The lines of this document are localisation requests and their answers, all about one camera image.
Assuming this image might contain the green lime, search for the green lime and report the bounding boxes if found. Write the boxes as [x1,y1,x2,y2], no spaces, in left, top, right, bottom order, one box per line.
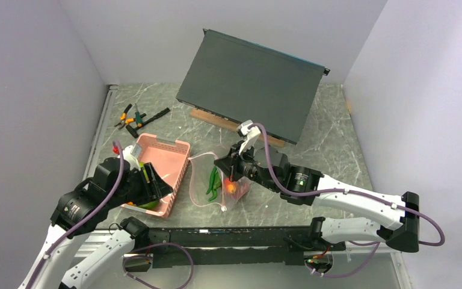
[137,161,161,210]

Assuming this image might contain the dark grey rack box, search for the dark grey rack box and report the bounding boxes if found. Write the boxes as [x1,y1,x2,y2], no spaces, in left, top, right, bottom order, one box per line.
[176,29,330,145]

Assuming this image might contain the wooden board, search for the wooden board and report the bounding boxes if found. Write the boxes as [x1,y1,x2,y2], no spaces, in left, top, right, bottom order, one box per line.
[189,108,286,148]

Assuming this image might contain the black T-handle tool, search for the black T-handle tool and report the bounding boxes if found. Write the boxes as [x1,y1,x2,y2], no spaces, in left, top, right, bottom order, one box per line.
[125,108,171,138]

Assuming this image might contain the green handled screwdriver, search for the green handled screwdriver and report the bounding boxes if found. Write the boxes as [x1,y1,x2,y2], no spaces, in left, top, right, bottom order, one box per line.
[134,104,143,128]

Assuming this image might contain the orange handled pliers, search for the orange handled pliers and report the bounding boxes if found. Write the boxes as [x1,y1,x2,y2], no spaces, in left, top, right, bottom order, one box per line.
[114,104,132,129]

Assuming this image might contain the clear zip top bag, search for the clear zip top bag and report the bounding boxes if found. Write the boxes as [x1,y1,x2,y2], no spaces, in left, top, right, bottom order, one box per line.
[189,144,251,212]

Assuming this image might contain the pink plastic basket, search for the pink plastic basket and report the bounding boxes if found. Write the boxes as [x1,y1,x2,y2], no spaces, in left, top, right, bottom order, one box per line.
[121,133,191,218]

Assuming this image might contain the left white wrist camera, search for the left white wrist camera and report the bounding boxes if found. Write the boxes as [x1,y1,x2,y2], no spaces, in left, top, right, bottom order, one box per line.
[122,144,141,170]

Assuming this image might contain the aluminium frame rail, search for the aluminium frame rail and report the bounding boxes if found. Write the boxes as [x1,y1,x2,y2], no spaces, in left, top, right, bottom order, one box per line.
[39,84,119,289]

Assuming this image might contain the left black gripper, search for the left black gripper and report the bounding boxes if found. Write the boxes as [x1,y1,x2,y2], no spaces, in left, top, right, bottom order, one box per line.
[108,161,174,208]

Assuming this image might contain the long green chili pepper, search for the long green chili pepper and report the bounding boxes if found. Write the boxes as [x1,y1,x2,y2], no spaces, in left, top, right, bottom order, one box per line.
[206,166,222,202]

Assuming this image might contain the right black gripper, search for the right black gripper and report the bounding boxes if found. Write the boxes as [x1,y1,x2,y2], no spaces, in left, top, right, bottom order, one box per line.
[214,140,279,192]

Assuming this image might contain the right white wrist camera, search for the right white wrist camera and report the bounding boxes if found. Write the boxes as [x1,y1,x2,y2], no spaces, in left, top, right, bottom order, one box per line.
[236,120,261,155]

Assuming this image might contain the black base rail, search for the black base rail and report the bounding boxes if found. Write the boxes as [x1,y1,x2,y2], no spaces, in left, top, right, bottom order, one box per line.
[133,226,345,269]

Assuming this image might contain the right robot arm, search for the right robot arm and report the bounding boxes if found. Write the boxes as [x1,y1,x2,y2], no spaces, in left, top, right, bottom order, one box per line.
[214,143,420,253]

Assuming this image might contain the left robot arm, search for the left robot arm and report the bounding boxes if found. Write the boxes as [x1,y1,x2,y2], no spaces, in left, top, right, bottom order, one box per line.
[20,157,173,288]

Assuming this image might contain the red chili pepper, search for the red chili pepper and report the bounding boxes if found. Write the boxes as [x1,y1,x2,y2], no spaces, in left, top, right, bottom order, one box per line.
[232,184,250,200]

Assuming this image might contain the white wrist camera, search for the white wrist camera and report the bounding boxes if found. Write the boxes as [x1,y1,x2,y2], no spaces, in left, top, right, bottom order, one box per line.
[236,120,261,155]
[122,144,141,170]

